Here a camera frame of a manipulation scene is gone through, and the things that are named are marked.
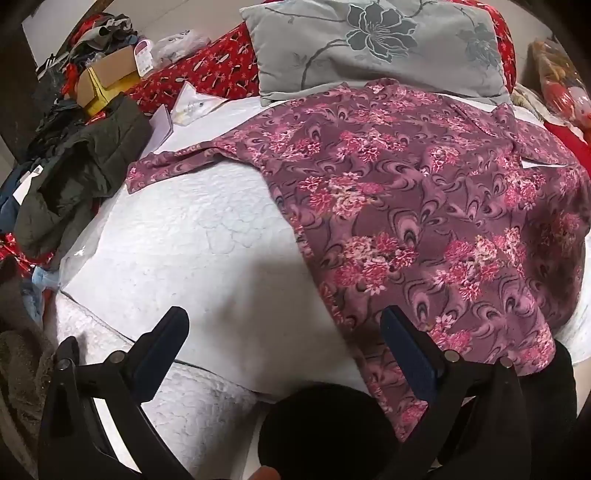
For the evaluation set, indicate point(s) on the olive fleece cloth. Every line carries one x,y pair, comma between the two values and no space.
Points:
23,369

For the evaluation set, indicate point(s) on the olive green jacket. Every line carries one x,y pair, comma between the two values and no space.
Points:
92,157

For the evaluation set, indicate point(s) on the white quilted bedspread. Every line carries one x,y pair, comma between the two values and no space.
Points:
207,258

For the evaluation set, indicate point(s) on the pink floral shirt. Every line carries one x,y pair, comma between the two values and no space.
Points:
415,207

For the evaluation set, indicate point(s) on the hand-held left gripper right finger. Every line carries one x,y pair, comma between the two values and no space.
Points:
406,355

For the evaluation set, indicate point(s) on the plastic wrapped stuffed toy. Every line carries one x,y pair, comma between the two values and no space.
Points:
563,87

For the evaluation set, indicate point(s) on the clear plastic bag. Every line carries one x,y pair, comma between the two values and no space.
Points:
180,44
196,104

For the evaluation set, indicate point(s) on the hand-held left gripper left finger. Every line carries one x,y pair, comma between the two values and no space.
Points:
161,350

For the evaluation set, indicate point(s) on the red cloth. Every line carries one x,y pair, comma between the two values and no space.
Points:
572,138

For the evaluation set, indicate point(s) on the blue jeans with tag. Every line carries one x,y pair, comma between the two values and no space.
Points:
11,194

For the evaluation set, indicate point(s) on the light blue cloth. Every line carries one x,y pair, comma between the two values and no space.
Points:
46,281

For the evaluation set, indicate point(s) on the pile of mixed clothes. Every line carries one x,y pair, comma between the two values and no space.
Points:
101,32

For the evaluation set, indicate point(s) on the grey floral pillow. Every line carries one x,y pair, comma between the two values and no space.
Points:
323,46

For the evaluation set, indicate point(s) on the person's black pants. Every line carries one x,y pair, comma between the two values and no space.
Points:
323,429

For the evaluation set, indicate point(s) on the red shiny wrapping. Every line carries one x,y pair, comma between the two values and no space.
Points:
14,251

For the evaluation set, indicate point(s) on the brown cardboard box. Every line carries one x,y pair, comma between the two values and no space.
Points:
115,64

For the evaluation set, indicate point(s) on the pink and white package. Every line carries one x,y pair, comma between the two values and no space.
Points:
144,55

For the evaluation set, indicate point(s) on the red floral blanket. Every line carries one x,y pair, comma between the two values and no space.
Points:
221,69

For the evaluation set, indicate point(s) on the black cloth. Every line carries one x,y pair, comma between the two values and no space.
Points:
60,120

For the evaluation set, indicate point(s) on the white paper sheet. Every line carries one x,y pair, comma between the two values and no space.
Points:
162,124

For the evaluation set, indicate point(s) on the yellow box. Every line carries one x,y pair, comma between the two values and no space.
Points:
99,105

